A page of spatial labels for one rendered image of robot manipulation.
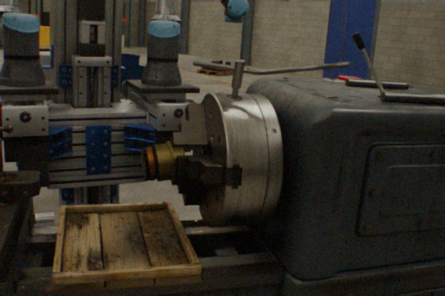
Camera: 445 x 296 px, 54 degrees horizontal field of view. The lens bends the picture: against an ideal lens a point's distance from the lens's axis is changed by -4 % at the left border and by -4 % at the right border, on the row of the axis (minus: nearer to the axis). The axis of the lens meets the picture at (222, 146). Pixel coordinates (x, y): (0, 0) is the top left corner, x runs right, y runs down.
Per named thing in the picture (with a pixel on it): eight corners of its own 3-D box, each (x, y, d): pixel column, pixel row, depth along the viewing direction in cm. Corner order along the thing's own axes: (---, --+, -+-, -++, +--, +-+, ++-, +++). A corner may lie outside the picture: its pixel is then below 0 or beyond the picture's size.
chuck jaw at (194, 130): (215, 150, 111) (211, 105, 115) (221, 143, 107) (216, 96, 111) (170, 151, 108) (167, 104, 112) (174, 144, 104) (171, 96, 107)
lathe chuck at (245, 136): (219, 183, 130) (233, 76, 117) (254, 253, 103) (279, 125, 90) (188, 183, 128) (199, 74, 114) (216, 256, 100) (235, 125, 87)
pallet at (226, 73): (221, 71, 1418) (222, 58, 1408) (242, 74, 1373) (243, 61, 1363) (196, 73, 1323) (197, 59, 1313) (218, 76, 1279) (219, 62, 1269)
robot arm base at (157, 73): (136, 80, 174) (137, 54, 172) (173, 80, 181) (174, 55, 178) (147, 86, 161) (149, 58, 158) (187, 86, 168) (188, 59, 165)
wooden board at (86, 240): (170, 215, 128) (171, 201, 127) (201, 283, 95) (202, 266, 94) (60, 219, 120) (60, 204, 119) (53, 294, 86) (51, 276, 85)
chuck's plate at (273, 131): (231, 182, 131) (246, 76, 118) (268, 251, 104) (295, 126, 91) (219, 183, 130) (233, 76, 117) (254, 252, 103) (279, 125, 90)
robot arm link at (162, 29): (144, 57, 162) (146, 19, 158) (148, 55, 175) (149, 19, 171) (178, 59, 163) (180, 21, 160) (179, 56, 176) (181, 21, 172)
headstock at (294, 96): (391, 193, 158) (409, 83, 148) (498, 257, 114) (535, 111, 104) (231, 201, 141) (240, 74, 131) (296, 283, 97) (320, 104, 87)
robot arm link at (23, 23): (11, 55, 139) (10, 12, 135) (-5, 53, 147) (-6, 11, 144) (46, 55, 147) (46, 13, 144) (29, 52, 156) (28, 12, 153)
